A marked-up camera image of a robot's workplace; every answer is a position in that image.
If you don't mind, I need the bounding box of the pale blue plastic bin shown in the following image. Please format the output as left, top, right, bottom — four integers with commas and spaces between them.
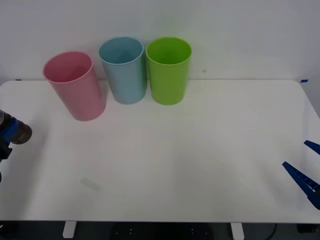
98, 36, 147, 105

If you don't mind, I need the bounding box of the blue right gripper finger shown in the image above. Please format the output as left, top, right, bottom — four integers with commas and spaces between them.
303, 140, 320, 155
282, 161, 320, 211

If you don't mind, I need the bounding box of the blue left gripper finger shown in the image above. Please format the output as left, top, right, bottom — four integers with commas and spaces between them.
0, 140, 13, 161
5, 116, 23, 138

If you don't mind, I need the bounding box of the pink plastic bin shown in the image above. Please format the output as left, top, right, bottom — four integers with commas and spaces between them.
42, 50, 107, 122

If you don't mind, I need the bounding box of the dark drink can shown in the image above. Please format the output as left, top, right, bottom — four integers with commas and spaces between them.
0, 109, 33, 146

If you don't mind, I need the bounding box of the green plastic bin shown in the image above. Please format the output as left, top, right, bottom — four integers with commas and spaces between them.
145, 36, 193, 106

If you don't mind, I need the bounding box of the white table leg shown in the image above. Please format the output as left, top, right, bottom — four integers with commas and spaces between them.
62, 221, 77, 239
230, 222, 245, 240

